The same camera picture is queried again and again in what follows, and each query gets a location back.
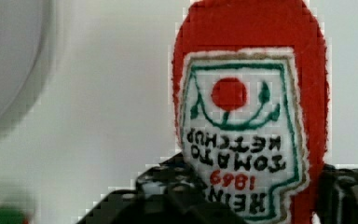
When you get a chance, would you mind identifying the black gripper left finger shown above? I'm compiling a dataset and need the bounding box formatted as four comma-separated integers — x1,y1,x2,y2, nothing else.
76,154,247,224

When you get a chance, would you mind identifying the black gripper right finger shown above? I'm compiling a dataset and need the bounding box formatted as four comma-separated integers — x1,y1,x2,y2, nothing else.
316,164,358,224

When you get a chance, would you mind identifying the red plush ketchup bottle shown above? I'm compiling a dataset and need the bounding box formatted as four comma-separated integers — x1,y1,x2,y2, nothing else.
172,0,328,224

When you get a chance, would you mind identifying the red toy strawberry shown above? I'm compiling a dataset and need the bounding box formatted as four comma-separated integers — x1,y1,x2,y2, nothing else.
0,208,29,224

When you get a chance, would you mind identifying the round grey plate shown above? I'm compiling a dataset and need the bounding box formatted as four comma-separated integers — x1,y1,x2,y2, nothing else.
0,0,53,118

